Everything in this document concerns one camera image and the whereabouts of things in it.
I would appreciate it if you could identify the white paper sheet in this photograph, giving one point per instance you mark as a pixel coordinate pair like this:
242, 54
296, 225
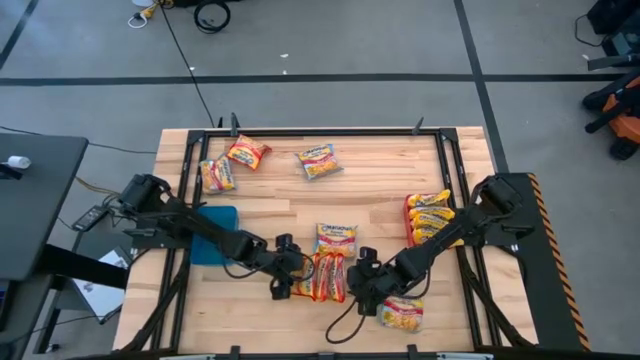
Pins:
100, 295

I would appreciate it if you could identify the black aluminium table frame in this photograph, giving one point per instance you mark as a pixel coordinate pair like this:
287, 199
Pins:
325, 132

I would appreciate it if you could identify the translucent yellow plastic bin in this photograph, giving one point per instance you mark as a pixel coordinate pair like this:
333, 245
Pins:
299, 296

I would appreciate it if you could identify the black frame clamp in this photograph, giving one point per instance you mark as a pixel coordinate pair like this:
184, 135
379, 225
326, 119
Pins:
234, 125
412, 352
234, 353
418, 127

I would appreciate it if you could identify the black desk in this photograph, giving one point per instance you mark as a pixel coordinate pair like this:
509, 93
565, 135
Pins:
30, 225

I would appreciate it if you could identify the orange and black machine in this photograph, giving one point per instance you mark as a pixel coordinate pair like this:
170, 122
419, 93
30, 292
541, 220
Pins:
625, 120

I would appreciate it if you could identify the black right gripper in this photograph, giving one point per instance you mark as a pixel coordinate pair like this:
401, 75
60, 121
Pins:
372, 280

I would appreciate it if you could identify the black equipment case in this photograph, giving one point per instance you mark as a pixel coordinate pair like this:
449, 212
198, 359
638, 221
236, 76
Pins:
620, 20

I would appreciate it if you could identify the yellow power plug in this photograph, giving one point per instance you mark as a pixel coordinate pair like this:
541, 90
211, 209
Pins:
150, 9

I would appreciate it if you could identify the blue plastic bin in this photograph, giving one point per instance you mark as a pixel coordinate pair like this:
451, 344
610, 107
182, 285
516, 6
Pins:
207, 255

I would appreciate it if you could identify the small white bottle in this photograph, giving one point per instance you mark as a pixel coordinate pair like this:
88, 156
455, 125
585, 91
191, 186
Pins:
18, 161

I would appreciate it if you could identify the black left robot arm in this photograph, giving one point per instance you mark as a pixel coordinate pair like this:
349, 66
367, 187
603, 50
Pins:
210, 232

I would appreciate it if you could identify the red plastic bin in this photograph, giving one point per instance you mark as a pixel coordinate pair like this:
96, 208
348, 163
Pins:
406, 225

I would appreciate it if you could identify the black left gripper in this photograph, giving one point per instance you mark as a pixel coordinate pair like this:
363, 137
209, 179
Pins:
285, 265

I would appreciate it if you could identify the small black table-level camera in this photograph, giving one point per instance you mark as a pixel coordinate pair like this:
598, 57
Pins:
326, 356

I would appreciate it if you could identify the black platform with hazard stripe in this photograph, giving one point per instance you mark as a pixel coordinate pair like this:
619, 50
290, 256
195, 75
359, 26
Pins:
540, 300

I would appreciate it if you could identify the yellow noodle packet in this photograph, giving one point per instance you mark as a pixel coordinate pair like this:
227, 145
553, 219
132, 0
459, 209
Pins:
402, 315

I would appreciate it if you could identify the black power adapter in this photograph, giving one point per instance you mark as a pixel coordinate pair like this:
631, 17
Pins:
90, 218

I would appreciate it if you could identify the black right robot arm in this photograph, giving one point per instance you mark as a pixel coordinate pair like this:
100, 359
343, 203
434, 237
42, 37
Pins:
450, 232

